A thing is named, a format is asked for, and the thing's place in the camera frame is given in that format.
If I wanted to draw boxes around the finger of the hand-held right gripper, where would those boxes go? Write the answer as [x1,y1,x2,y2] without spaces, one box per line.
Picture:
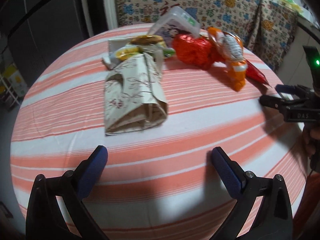
[259,94,302,111]
[275,84,314,98]

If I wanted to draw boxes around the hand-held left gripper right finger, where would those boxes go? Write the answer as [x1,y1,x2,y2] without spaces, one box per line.
[211,147,293,240]

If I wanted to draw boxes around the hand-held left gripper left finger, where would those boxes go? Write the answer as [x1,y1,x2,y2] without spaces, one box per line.
[26,145,109,240]

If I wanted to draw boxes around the red cone wrapper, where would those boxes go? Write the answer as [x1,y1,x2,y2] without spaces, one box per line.
[244,59,273,88]

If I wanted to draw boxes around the orange snack bag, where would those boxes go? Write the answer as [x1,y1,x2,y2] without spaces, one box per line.
[207,27,249,92]

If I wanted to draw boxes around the floral paper bag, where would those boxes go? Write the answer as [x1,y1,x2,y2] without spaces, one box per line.
[104,52,168,136]

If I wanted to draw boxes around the red foil wrapper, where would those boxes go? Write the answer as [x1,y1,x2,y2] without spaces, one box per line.
[172,31,220,70]

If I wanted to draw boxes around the pale green-white snack wrapper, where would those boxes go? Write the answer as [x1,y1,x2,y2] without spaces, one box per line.
[141,44,177,63]

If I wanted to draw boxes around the clear plastic container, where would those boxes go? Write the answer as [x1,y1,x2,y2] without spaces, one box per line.
[147,6,200,46]

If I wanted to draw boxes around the yellow snack wrapper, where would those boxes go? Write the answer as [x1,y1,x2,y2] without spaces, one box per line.
[114,44,142,62]

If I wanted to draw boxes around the white paper box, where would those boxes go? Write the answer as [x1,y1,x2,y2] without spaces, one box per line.
[101,39,133,69]

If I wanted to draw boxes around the dark gold-green snack wrapper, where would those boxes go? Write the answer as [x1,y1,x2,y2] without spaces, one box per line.
[130,35,164,46]

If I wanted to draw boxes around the person's right hand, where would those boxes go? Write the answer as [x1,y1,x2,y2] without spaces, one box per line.
[301,125,317,158]

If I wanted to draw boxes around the printed patterned cloth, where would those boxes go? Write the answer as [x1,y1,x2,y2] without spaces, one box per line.
[112,0,263,52]
[250,0,300,73]

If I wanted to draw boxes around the orange-white striped tablecloth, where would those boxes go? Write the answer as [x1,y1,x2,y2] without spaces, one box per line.
[10,23,308,240]

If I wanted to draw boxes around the yellow-green plastic containers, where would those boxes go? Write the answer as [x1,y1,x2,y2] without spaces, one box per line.
[277,0,305,18]

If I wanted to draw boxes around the white storage rack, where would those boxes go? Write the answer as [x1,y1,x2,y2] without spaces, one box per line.
[0,62,28,111]

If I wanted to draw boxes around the dark grey refrigerator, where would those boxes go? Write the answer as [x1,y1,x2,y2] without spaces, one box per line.
[0,0,110,100]

